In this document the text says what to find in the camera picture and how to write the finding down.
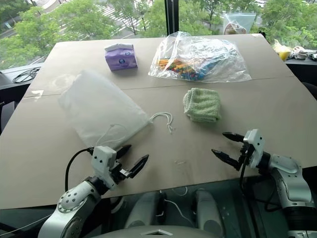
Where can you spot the small clear plastic scrap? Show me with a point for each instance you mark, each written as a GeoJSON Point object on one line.
{"type": "Point", "coordinates": [179, 162]}

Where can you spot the clear plastic bag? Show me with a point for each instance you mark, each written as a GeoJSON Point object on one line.
{"type": "Point", "coordinates": [223, 69]}

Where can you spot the black window pillar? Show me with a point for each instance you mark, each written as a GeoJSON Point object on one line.
{"type": "Point", "coordinates": [172, 17]}

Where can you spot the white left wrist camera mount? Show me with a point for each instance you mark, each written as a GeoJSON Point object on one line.
{"type": "Point", "coordinates": [102, 163]}

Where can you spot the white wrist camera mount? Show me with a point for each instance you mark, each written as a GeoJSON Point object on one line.
{"type": "Point", "coordinates": [102, 163]}
{"type": "Point", "coordinates": [255, 148]}

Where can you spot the yellow crumpled object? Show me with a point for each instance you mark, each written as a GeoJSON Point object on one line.
{"type": "Point", "coordinates": [282, 50]}

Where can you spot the purple tissue pack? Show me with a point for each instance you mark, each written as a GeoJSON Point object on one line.
{"type": "Point", "coordinates": [121, 58]}

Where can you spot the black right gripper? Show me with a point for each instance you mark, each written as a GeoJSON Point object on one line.
{"type": "Point", "coordinates": [245, 155]}

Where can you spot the grey robot torso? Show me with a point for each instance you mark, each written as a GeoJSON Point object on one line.
{"type": "Point", "coordinates": [158, 231]}

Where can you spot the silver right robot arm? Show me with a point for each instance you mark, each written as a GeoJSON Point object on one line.
{"type": "Point", "coordinates": [292, 183]}

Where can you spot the blue-edged zip bag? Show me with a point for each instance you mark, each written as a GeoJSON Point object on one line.
{"type": "Point", "coordinates": [237, 23]}

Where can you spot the grey robot leg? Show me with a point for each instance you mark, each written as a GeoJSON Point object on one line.
{"type": "Point", "coordinates": [143, 210]}
{"type": "Point", "coordinates": [206, 210]}

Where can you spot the black chair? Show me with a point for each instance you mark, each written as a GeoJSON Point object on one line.
{"type": "Point", "coordinates": [10, 99]}

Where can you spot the colourful sticks bundle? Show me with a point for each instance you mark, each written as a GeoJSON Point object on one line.
{"type": "Point", "coordinates": [180, 68]}

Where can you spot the folded green towel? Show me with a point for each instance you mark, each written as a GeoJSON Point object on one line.
{"type": "Point", "coordinates": [203, 105]}

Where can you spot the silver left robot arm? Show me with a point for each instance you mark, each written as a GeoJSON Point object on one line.
{"type": "Point", "coordinates": [71, 210]}

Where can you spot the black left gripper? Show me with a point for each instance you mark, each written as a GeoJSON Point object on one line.
{"type": "Point", "coordinates": [121, 173]}

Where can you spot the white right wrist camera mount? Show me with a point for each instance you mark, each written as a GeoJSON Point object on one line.
{"type": "Point", "coordinates": [255, 148]}

